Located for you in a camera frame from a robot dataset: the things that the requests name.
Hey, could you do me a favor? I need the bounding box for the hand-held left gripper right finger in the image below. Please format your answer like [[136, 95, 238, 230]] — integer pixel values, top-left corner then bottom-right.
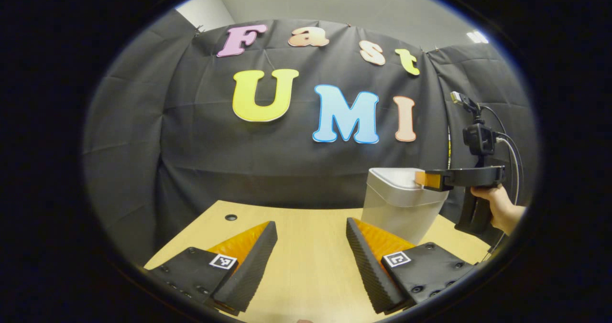
[[345, 217, 479, 315]]

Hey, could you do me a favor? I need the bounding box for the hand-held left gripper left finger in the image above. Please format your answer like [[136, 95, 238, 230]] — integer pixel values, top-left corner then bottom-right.
[[143, 221, 278, 315]]

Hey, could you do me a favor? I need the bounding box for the white desktop garbage bin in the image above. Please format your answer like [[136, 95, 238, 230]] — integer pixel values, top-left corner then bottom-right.
[[361, 167, 450, 245]]

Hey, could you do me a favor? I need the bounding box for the wooden desktop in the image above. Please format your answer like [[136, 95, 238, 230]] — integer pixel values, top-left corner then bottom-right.
[[143, 200, 493, 323]]

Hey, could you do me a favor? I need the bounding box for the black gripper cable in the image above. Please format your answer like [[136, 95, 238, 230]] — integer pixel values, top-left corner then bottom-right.
[[495, 134, 522, 203], [481, 106, 525, 204]]

